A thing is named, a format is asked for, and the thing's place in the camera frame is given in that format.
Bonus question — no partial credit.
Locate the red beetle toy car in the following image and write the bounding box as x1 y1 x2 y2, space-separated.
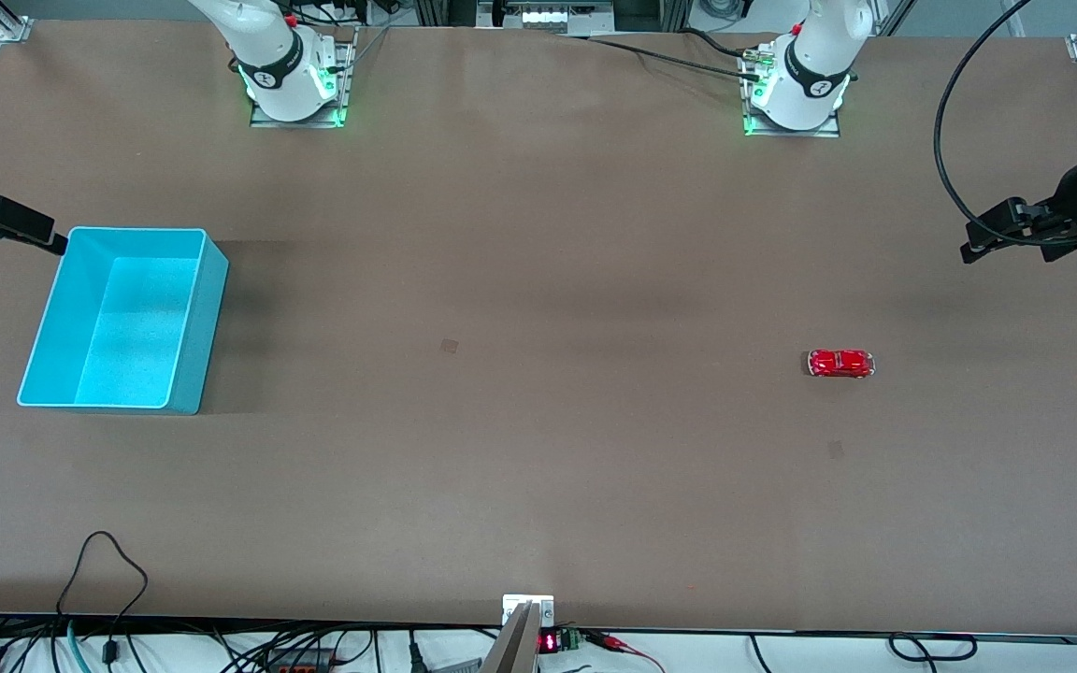
807 349 875 379

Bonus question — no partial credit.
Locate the black box with orange connectors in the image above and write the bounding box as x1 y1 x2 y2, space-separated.
262 648 336 673

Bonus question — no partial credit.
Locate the teal cable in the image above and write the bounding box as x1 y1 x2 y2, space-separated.
65 621 93 673

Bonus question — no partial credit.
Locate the grey metal camera bar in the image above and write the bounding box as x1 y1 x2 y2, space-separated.
480 603 540 673

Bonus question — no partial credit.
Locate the thin black looped cable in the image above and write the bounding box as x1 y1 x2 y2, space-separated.
56 531 150 666

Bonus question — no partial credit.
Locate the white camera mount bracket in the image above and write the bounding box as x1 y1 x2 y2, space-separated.
501 594 555 628

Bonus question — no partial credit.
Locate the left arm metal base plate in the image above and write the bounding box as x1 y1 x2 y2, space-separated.
740 42 841 139

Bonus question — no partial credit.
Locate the metal device with white light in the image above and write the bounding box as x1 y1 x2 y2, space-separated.
477 0 616 37

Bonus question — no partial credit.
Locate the blue plastic box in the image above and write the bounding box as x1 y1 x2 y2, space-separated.
17 226 230 416

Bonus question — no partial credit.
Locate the long black table cable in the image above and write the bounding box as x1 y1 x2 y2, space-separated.
561 34 766 81

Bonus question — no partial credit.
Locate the red clip lead wire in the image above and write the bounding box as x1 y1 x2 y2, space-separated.
583 630 667 673

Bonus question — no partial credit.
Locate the black coiled cable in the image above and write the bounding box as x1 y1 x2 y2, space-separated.
888 633 980 662

